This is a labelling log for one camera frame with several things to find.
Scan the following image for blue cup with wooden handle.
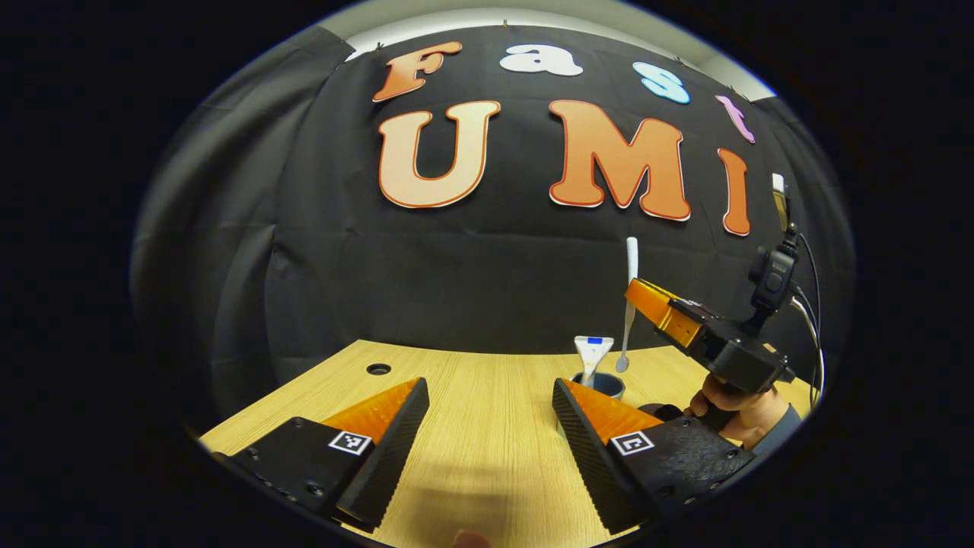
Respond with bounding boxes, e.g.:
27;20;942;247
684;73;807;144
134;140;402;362
559;371;627;438

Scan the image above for wooden desktop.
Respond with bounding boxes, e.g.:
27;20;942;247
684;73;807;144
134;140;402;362
199;339;813;548

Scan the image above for white toothpaste tube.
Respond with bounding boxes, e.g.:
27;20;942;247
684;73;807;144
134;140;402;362
574;336;615;389

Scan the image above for black backdrop cloth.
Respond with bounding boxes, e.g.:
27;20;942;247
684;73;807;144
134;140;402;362
129;23;857;442

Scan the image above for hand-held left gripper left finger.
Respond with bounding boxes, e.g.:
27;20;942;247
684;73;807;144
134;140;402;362
213;377;431;532

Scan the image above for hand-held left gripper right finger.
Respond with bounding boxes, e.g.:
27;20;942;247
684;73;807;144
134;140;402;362
552;378;756;535

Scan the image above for white toothbrush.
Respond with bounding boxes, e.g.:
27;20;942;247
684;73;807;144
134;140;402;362
615;237;640;374

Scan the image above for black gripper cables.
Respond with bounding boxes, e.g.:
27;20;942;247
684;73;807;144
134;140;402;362
791;232;827;408

